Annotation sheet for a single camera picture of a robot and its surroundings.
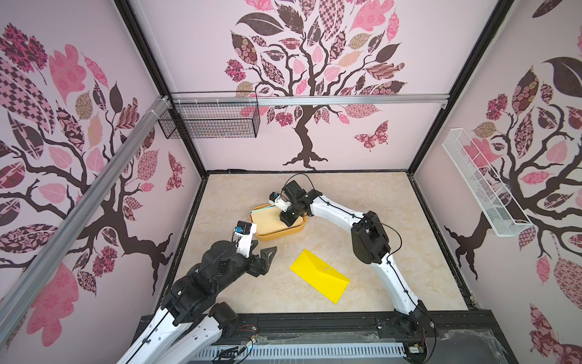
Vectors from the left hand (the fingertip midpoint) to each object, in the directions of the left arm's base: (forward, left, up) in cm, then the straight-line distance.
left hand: (264, 251), depth 67 cm
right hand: (+24, -4, -18) cm, 30 cm away
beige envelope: (+22, +2, -16) cm, 28 cm away
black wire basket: (+57, +18, +12) cm, 61 cm away
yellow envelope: (0, -22, -24) cm, 33 cm away
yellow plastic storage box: (+16, -1, -19) cm, 25 cm away
